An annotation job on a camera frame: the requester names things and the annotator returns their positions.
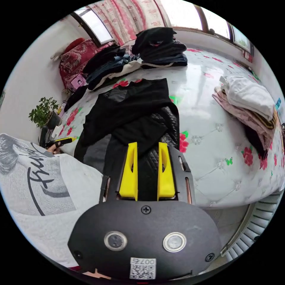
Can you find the black long sleeve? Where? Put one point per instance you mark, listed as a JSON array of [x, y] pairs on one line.
[[131, 106]]

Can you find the person's body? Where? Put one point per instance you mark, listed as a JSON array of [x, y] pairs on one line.
[[35, 184]]

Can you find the pile of pale clothes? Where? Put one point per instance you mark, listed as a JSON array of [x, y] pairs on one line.
[[249, 104]]

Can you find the window with brown frame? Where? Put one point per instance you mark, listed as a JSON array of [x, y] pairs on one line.
[[95, 24], [222, 20]]

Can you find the person's left hand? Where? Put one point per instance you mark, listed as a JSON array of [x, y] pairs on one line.
[[54, 151]]

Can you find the pile of dark clothes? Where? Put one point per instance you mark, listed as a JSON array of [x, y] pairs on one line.
[[160, 47], [106, 64]]

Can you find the red patterned pillow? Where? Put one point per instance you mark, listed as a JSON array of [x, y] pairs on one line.
[[73, 60]]

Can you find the person's right hand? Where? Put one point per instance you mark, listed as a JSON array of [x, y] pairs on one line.
[[101, 273]]

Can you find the black quilted jacket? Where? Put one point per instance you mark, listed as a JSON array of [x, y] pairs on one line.
[[164, 124]]

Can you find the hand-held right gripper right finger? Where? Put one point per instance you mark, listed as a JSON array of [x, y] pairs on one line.
[[167, 182]]

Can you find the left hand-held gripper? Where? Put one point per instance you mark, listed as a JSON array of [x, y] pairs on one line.
[[51, 144]]

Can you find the white radiator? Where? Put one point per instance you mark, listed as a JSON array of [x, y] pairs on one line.
[[256, 225]]

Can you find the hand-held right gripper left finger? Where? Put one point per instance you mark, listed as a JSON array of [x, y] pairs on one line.
[[129, 178]]

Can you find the pink flowered curtain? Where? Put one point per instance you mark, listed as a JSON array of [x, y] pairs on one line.
[[131, 17]]

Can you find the potted green plant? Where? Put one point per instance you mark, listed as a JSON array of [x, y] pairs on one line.
[[42, 111]]

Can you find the bed with flowered white quilt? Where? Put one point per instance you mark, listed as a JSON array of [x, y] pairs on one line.
[[211, 155]]

